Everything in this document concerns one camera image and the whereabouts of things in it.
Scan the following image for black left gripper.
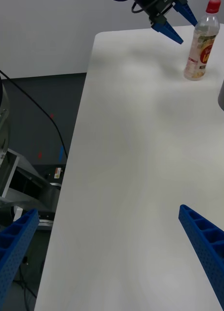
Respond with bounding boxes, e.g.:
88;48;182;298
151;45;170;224
140;0;198;45

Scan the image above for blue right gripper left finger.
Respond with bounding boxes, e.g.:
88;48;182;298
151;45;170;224
0;208;40;311

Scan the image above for clear bottle with red cap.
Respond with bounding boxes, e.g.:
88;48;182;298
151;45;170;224
184;0;221;82

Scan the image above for black cable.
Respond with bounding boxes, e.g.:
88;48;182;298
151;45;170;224
0;65;69;159

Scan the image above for silver-grey robot torso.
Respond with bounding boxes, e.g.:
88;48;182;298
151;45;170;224
0;69;67;230

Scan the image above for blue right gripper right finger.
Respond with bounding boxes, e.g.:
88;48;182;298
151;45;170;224
178;204;224;311

